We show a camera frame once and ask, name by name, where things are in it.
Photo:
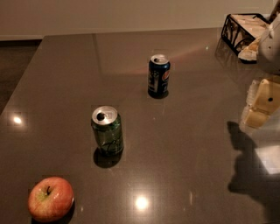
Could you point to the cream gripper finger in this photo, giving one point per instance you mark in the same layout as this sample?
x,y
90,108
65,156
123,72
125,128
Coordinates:
x,y
255,119
267,98

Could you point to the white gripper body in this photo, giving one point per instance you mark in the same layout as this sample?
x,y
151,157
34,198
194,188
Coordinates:
x,y
270,49

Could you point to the blue pepsi can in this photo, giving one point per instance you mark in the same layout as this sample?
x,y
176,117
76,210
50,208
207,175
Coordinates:
x,y
158,78

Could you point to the green soda can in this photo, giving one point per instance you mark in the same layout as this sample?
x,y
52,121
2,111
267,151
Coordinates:
x,y
107,127

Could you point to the red apple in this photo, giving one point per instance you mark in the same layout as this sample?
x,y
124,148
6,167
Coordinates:
x,y
50,199

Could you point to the black wire basket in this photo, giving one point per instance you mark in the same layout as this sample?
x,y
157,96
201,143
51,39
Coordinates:
x,y
242,33

